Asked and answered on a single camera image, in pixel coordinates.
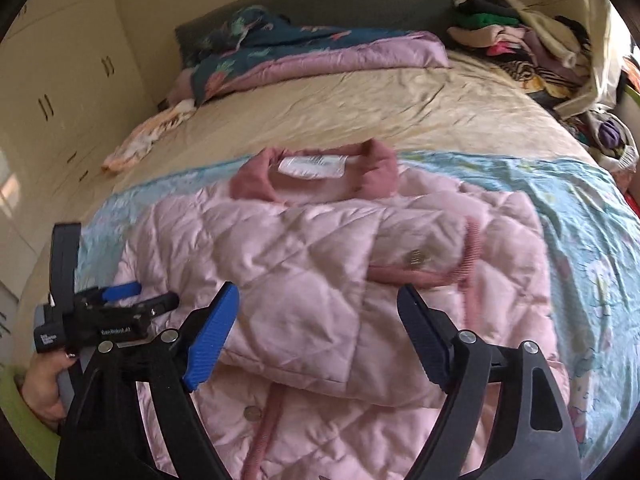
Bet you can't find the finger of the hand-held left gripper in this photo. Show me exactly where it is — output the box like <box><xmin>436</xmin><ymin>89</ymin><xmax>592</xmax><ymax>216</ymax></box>
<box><xmin>97</xmin><ymin>282</ymin><xmax>143</xmax><ymax>306</ymax></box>
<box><xmin>135</xmin><ymin>291</ymin><xmax>180</xmax><ymax>317</ymax></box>

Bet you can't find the cream wardrobe with drawers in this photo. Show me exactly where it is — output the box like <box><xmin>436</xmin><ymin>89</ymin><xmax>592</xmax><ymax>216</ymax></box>
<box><xmin>0</xmin><ymin>0</ymin><xmax>156</xmax><ymax>311</ymax></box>

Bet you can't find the person's left hand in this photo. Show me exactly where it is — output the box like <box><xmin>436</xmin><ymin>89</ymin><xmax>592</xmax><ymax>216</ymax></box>
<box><xmin>20</xmin><ymin>350</ymin><xmax>78</xmax><ymax>423</ymax></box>

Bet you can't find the dark floral quilt pink lining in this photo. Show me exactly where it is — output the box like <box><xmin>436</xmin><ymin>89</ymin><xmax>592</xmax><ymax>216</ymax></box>
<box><xmin>167</xmin><ymin>6</ymin><xmax>451</xmax><ymax>106</ymax></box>

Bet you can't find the pink quilted jacket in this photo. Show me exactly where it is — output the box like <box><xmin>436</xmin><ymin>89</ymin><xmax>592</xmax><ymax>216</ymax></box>
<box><xmin>112</xmin><ymin>139</ymin><xmax>571</xmax><ymax>480</ymax></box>

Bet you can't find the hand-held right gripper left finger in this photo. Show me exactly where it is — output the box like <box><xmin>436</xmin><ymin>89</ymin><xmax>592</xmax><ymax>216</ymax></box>
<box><xmin>54</xmin><ymin>281</ymin><xmax>240</xmax><ymax>480</ymax></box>

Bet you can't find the peach patterned cloth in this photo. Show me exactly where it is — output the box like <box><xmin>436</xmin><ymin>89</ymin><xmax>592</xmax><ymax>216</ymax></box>
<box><xmin>101</xmin><ymin>100</ymin><xmax>197</xmax><ymax>175</ymax></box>

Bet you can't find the grey bed headboard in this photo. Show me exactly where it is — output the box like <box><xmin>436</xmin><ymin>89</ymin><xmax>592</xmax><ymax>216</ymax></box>
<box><xmin>174</xmin><ymin>0</ymin><xmax>457</xmax><ymax>56</ymax></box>

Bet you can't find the cream curtain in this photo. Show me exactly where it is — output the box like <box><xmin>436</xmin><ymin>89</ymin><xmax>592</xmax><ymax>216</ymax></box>
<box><xmin>555</xmin><ymin>0</ymin><xmax>626</xmax><ymax>121</ymax></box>

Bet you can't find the bed with beige sheet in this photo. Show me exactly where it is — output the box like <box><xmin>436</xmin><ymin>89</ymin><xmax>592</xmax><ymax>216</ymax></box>
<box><xmin>15</xmin><ymin>50</ymin><xmax>640</xmax><ymax>480</ymax></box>

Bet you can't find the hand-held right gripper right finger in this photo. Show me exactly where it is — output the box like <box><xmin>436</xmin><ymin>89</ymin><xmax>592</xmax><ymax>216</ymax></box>
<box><xmin>396</xmin><ymin>283</ymin><xmax>583</xmax><ymax>480</ymax></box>

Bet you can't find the blue cartoon printed blanket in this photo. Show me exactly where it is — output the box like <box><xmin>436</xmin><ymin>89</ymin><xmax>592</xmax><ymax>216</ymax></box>
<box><xmin>80</xmin><ymin>150</ymin><xmax>640</xmax><ymax>480</ymax></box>

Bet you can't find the pile of mixed clothes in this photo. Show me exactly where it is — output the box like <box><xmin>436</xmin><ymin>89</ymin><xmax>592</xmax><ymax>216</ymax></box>
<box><xmin>446</xmin><ymin>0</ymin><xmax>593</xmax><ymax>106</ymax></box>

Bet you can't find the basket of small clothes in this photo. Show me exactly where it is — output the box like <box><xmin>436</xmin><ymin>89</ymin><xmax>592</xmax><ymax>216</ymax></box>
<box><xmin>585</xmin><ymin>107</ymin><xmax>640</xmax><ymax>176</ymax></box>

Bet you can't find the person's green clothing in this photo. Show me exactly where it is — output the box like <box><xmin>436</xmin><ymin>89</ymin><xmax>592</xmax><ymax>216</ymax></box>
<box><xmin>0</xmin><ymin>365</ymin><xmax>61</xmax><ymax>480</ymax></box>

